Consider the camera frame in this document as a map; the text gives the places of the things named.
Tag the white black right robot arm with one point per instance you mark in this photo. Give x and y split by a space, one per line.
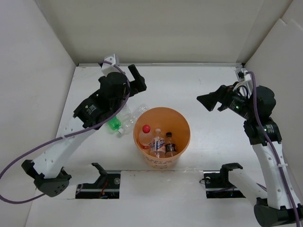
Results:
275 204

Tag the clear bottle red label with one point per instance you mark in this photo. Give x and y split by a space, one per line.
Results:
145 137

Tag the clear bottle blue orange label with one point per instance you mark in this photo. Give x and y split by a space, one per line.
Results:
158 145

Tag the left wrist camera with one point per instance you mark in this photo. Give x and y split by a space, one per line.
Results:
109 64

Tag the clear crushed unlabelled bottle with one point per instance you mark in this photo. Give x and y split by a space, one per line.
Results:
129 123

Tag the green plastic soda bottle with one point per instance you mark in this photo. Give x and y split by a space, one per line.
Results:
114 124

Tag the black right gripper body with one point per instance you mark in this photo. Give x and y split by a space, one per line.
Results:
236 103

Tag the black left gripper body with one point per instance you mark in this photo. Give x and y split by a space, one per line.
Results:
121 99

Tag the clear bottle black cap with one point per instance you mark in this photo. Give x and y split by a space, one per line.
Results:
170 145

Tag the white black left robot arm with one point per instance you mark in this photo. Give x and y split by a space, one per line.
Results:
48 170

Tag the orange plastic bin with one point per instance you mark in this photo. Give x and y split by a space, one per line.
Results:
168 120

